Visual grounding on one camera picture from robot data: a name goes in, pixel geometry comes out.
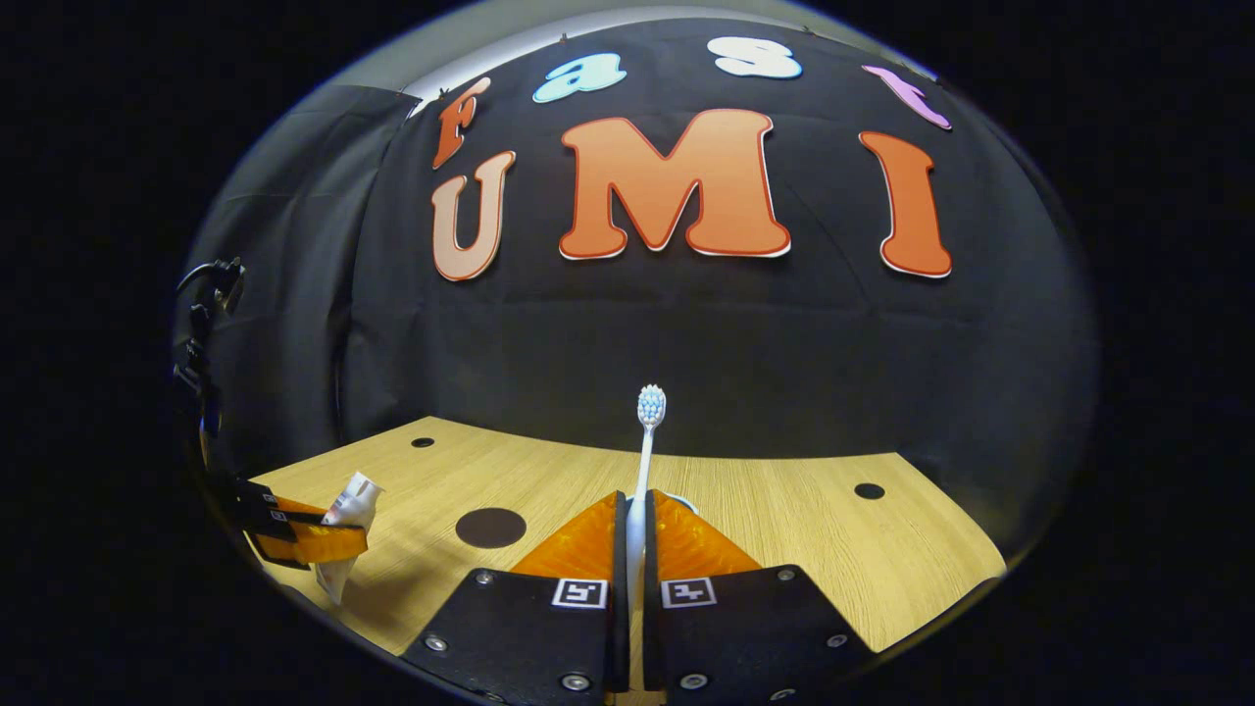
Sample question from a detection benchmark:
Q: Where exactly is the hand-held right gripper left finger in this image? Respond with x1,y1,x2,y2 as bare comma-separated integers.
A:
402,490,630,702

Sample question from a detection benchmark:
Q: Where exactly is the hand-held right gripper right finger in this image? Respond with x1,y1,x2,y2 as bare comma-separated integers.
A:
642,490,876,705

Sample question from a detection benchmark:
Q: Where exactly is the white toothpaste tube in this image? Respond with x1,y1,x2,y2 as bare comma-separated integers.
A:
314,471,385,605

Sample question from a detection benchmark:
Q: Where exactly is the dark round coaster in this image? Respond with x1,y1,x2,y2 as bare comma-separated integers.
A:
455,507,527,550

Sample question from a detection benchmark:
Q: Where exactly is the white toothbrush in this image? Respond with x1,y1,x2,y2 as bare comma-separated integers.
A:
624,384,670,687

